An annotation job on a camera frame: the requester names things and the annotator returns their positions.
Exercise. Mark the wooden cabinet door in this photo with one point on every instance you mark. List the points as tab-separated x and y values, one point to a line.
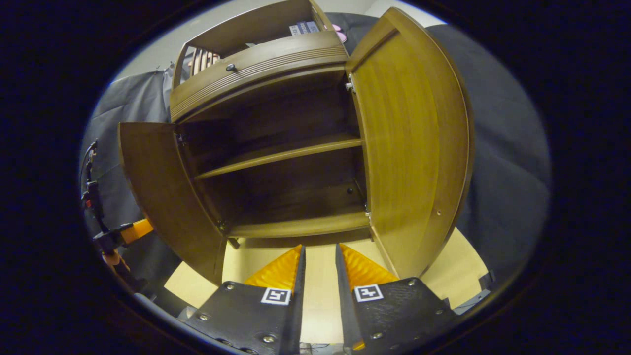
162	197
409	148

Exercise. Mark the black backdrop cloth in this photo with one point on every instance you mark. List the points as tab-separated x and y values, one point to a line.
508	172

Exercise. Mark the light blue book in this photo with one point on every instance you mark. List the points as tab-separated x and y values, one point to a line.
313	26

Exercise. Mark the metal door hinge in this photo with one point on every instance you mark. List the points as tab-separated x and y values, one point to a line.
180	139
350	86
367	213

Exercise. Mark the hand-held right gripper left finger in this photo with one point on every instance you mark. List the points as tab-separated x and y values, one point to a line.
299	296

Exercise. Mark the white book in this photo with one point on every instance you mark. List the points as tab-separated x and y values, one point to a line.
295	30

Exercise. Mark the wooden inner shelf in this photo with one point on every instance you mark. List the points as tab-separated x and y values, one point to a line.
286	154

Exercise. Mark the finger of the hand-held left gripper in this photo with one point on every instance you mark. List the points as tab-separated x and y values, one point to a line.
111	239

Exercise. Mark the wooden double-door shoe cabinet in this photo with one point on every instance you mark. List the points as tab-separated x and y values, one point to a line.
276	197

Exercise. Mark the wooden drawer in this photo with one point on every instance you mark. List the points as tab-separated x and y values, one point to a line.
266	64

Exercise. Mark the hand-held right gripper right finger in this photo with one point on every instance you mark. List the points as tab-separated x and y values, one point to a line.
341	296

